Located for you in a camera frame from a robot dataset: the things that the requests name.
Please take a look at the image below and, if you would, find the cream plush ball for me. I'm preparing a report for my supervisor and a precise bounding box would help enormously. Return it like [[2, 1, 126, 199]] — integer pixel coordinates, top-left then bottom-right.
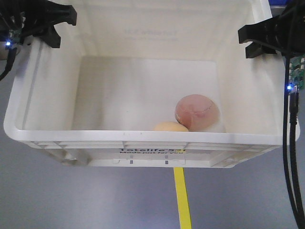
[[153, 122, 189, 132]]

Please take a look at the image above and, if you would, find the yellow floor tape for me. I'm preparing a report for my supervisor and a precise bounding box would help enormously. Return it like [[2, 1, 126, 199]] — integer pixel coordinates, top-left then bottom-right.
[[173, 167, 192, 229]]

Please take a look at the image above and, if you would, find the black left cable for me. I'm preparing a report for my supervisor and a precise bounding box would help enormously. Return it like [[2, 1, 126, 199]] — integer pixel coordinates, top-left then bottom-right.
[[0, 46, 17, 82]]

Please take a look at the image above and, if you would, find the green circuit board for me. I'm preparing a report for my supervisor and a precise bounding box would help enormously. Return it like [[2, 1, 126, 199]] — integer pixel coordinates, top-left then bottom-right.
[[5, 12, 26, 49], [287, 55, 305, 93]]

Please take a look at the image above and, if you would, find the green circuit board right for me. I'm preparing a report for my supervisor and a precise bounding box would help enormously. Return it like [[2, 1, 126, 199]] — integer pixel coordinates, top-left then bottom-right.
[[287, 55, 305, 93]]

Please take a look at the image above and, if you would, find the pink plush ball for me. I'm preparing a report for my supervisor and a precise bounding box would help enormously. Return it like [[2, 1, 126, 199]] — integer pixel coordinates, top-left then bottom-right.
[[175, 94, 220, 132]]

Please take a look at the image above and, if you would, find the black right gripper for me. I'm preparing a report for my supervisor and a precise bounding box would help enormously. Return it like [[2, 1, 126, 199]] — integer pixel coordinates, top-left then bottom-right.
[[238, 0, 305, 59]]

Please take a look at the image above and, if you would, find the green circuit board left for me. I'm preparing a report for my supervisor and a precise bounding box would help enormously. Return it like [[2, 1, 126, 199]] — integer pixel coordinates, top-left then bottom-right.
[[5, 12, 26, 49]]

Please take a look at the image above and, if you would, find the white plastic tote box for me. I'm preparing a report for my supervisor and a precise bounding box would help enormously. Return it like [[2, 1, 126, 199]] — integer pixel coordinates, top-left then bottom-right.
[[4, 0, 285, 168]]

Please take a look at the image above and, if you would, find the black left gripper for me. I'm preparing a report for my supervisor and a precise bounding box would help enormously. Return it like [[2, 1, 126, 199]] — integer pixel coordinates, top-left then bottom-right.
[[0, 0, 77, 49]]

